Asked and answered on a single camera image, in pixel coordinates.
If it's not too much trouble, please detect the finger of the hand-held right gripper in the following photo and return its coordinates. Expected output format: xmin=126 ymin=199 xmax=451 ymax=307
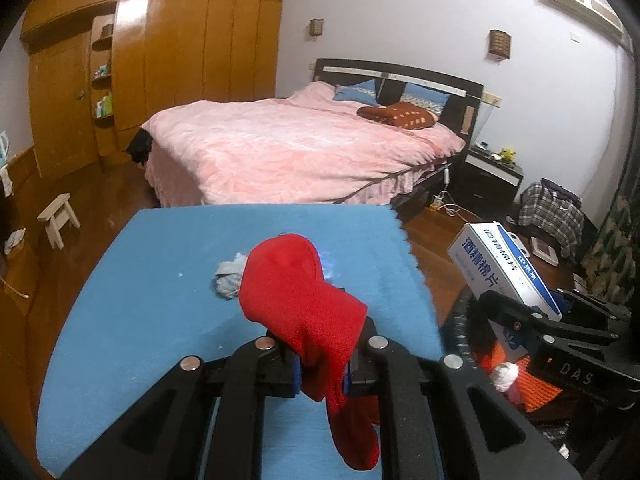
xmin=477 ymin=290 xmax=616 ymax=357
xmin=555 ymin=288 xmax=634 ymax=322

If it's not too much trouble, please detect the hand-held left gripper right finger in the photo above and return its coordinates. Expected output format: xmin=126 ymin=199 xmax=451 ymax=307
xmin=344 ymin=317 xmax=582 ymax=480

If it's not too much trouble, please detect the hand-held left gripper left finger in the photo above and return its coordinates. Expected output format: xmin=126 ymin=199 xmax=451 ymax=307
xmin=59 ymin=329 xmax=302 ymax=480

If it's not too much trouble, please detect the white tissue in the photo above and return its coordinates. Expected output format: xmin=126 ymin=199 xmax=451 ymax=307
xmin=492 ymin=362 xmax=522 ymax=404

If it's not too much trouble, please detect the white and blue box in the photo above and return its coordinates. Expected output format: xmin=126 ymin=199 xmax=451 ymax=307
xmin=446 ymin=221 xmax=564 ymax=367

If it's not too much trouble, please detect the red cloth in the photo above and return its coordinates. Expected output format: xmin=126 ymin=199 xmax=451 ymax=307
xmin=237 ymin=234 xmax=382 ymax=472

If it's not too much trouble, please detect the black trash bin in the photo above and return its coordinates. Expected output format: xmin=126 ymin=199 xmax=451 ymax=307
xmin=439 ymin=284 xmax=576 ymax=461

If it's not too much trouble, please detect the orange knitted cloth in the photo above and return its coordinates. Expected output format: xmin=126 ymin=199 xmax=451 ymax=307
xmin=472 ymin=345 xmax=564 ymax=414

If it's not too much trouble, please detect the patterned curtain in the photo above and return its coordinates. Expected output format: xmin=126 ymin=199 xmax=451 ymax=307
xmin=580 ymin=160 xmax=640 ymax=307

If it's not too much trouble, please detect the white bathroom scale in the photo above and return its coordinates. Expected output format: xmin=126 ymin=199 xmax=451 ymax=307
xmin=529 ymin=236 xmax=561 ymax=266

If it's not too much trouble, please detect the plaid bag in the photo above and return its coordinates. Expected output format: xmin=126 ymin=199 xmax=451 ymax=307
xmin=517 ymin=180 xmax=585 ymax=257

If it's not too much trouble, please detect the grey crumpled cloth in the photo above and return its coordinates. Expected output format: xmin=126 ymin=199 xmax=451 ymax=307
xmin=215 ymin=254 xmax=251 ymax=302

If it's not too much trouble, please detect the black nightstand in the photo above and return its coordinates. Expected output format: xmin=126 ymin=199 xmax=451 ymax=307
xmin=457 ymin=152 xmax=524 ymax=217

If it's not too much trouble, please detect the blue cloth mat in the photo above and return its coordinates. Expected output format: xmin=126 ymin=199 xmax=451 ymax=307
xmin=37 ymin=204 xmax=444 ymax=480

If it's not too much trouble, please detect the bed with pink cover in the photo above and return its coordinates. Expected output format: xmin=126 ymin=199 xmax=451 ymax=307
xmin=145 ymin=58 xmax=486 ymax=224

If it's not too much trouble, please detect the pink blanket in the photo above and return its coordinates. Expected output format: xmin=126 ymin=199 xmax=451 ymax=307
xmin=140 ymin=82 xmax=467 ymax=209

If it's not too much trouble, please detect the brown dotted cushion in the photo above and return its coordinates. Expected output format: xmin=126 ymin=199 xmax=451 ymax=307
xmin=357 ymin=102 xmax=439 ymax=132

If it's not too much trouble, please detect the blue pillow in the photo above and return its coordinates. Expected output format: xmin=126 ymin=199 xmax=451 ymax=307
xmin=332 ymin=80 xmax=379 ymax=104
xmin=402 ymin=84 xmax=451 ymax=116

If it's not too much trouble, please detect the black clothing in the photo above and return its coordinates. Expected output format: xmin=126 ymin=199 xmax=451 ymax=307
xmin=126 ymin=130 xmax=154 ymax=166

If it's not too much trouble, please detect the small wooden stool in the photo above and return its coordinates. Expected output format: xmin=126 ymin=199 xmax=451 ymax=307
xmin=37 ymin=193 xmax=81 ymax=250

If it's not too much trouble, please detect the white air conditioner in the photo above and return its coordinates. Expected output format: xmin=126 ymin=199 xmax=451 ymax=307
xmin=545 ymin=0 xmax=627 ymax=42

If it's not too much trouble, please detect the wooden sideboard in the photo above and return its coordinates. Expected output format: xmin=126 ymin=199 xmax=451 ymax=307
xmin=0 ymin=145 xmax=44 ymax=313

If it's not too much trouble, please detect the wooden wardrobe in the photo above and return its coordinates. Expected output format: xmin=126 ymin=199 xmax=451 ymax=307
xmin=20 ymin=0 xmax=287 ymax=126

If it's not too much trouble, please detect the wooden corner shelf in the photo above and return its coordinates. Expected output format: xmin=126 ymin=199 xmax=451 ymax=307
xmin=90 ymin=12 xmax=117 ymax=127

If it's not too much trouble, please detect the wooden door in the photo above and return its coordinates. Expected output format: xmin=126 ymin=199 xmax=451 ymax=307
xmin=27 ymin=35 xmax=99 ymax=179

